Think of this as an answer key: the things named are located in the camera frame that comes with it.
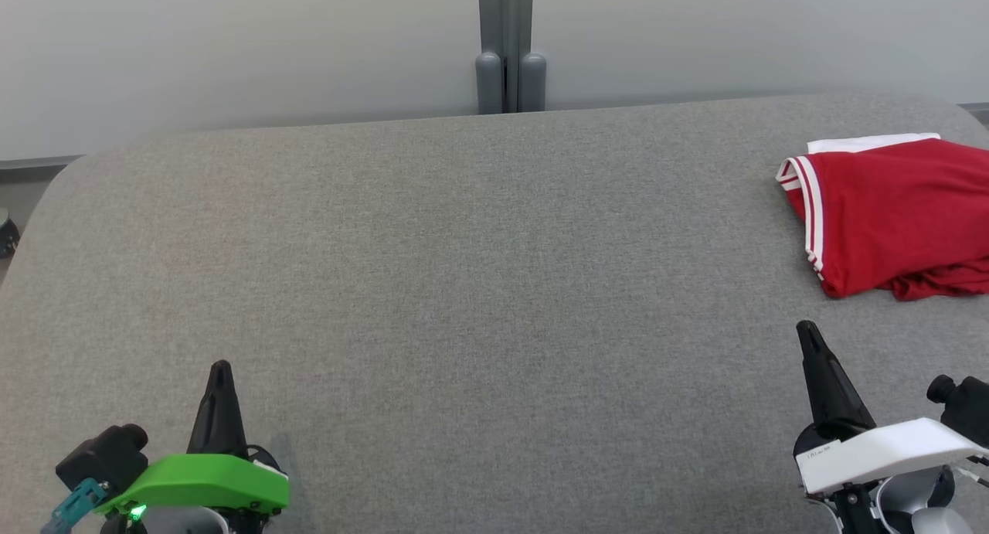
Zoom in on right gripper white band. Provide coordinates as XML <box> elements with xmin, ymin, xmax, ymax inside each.
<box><xmin>794</xmin><ymin>320</ymin><xmax>989</xmax><ymax>495</ymax></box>

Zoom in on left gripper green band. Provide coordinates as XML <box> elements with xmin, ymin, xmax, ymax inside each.
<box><xmin>97</xmin><ymin>360</ymin><xmax>291</xmax><ymax>519</ymax></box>

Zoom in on red white numbered jersey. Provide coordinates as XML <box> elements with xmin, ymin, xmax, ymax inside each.
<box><xmin>775</xmin><ymin>132</ymin><xmax>989</xmax><ymax>299</ymax></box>

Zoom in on black cable teal plug left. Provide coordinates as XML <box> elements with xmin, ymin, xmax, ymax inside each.
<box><xmin>42</xmin><ymin>478</ymin><xmax>109</xmax><ymax>534</ymax></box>

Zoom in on grey double partition post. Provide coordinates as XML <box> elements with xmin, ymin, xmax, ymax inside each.
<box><xmin>474</xmin><ymin>0</ymin><xmax>548</xmax><ymax>115</ymax></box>

